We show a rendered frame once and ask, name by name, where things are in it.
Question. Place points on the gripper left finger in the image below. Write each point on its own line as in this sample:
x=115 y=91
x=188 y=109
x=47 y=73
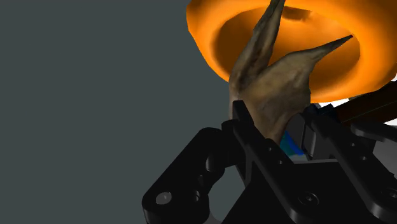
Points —
x=186 y=173

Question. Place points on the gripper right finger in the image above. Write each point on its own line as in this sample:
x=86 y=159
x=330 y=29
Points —
x=347 y=149

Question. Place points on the brown pointed star-shaped object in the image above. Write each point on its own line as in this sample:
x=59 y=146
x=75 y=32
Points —
x=273 y=90

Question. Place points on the dark brown bar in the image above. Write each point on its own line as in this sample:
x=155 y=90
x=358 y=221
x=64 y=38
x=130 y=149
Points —
x=369 y=107

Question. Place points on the blue rounded object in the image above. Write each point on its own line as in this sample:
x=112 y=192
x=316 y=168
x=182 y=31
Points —
x=290 y=145

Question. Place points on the orange bowl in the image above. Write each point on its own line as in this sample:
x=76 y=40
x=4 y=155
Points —
x=366 y=62

